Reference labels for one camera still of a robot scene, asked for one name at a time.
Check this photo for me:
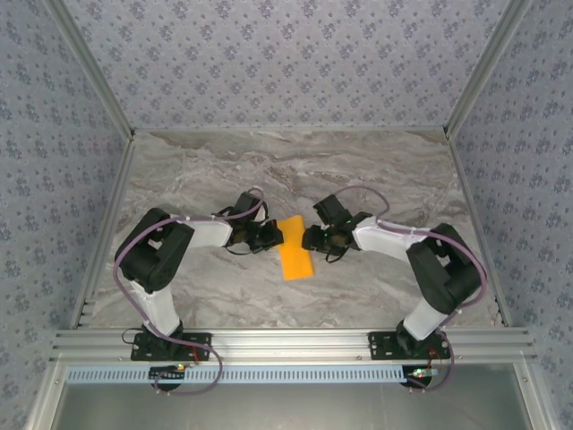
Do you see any grey metal sheet panel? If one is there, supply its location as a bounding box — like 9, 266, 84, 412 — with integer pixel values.
26, 362, 552, 430

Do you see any slotted grey cable duct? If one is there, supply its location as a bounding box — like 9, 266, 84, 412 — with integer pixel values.
65, 365, 506, 384

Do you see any orange cloth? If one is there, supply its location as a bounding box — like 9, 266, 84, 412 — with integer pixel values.
276, 214, 317, 282

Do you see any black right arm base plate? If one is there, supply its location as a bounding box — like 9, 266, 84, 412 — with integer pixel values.
367, 330, 450, 362

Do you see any aluminium frame post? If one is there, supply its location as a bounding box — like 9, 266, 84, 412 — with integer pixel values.
44, 0, 137, 141
442, 0, 536, 140

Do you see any small black adapter board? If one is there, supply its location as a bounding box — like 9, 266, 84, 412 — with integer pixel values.
149, 365, 187, 382
405, 365, 438, 385

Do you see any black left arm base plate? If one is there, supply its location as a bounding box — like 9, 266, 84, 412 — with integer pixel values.
130, 330, 212, 362

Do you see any aluminium side rail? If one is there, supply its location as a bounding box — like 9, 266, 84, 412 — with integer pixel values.
69, 136, 138, 331
445, 129, 514, 331

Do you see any aluminium cross rail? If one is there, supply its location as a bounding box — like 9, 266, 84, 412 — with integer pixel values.
48, 327, 537, 363

